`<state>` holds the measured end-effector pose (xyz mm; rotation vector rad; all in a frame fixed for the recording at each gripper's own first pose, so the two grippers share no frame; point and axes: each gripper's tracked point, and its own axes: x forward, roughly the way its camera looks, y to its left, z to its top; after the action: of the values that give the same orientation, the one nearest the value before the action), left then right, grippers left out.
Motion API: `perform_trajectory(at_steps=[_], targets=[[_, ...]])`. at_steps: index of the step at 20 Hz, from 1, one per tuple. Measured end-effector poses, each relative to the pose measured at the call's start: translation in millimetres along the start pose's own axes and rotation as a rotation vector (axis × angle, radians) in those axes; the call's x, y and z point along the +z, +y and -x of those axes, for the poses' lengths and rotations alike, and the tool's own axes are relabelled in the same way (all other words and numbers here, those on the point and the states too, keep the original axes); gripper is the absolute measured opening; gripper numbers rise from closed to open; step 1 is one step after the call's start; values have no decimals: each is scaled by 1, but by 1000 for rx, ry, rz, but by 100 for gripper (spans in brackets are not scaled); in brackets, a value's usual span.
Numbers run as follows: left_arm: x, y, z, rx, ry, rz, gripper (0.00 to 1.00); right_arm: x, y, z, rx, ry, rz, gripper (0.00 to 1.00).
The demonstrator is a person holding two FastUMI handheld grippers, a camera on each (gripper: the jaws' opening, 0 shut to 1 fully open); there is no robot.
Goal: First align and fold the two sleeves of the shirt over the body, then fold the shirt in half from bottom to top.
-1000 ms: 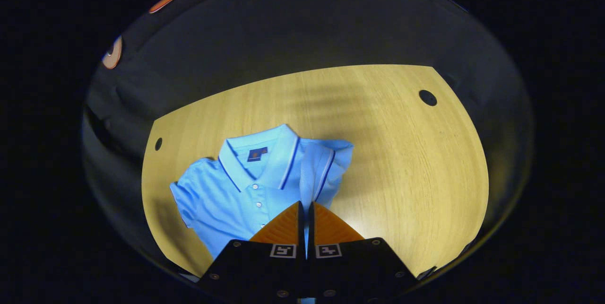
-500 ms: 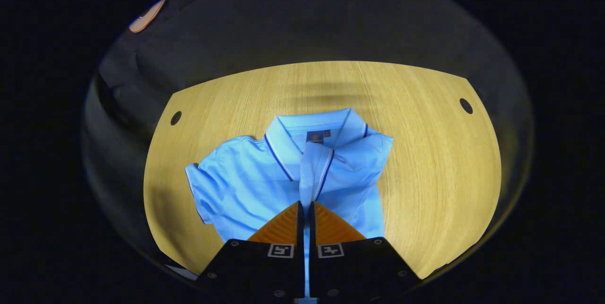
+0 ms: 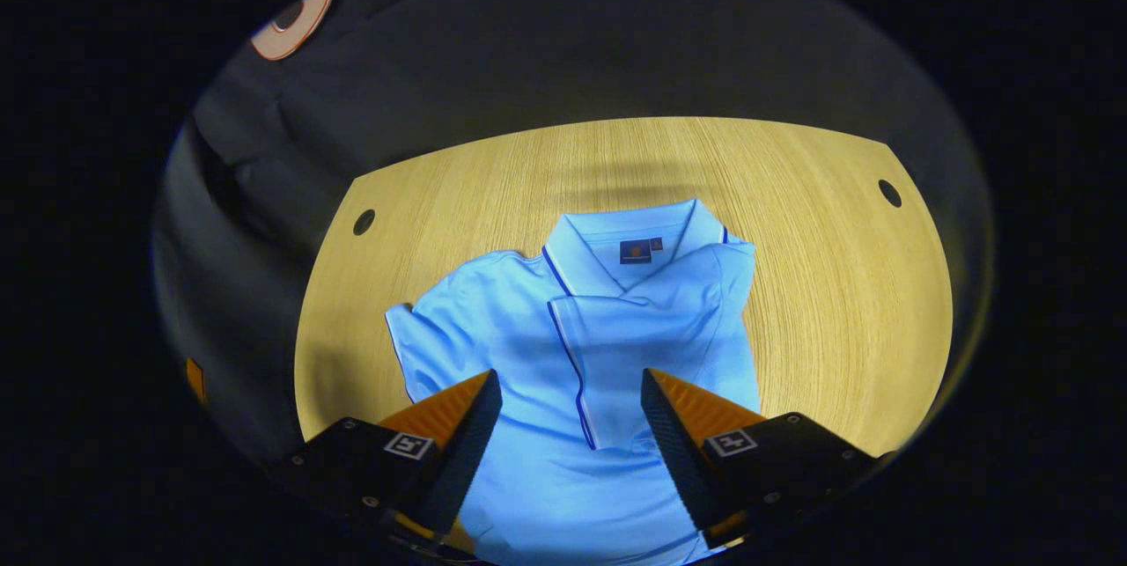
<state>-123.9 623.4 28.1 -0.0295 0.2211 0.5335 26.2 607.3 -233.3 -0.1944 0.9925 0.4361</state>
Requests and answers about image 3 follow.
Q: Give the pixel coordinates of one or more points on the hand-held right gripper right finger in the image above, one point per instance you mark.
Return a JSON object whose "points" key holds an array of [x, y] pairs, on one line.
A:
{"points": [[673, 452]]}

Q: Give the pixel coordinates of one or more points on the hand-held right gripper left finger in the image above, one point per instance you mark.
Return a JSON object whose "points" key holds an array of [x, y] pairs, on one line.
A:
{"points": [[462, 452]]}

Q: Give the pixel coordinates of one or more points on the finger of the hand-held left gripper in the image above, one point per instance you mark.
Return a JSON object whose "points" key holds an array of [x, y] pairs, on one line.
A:
{"points": [[195, 379]]}

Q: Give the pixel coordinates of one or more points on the light blue T-shirt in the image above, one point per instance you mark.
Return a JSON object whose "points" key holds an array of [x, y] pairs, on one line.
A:
{"points": [[528, 337]]}

